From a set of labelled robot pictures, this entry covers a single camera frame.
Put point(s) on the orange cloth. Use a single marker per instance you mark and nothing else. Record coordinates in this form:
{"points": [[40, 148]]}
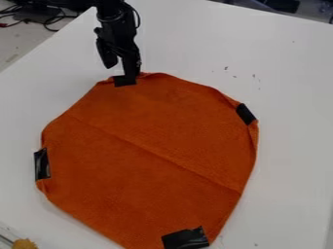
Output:
{"points": [[147, 155]]}

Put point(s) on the yellow toy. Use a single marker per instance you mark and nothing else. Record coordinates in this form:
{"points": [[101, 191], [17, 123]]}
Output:
{"points": [[25, 244]]}

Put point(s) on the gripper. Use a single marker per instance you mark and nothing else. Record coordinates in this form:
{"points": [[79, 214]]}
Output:
{"points": [[119, 35]]}

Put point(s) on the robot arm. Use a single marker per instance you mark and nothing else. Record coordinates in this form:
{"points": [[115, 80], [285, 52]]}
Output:
{"points": [[110, 8]]}

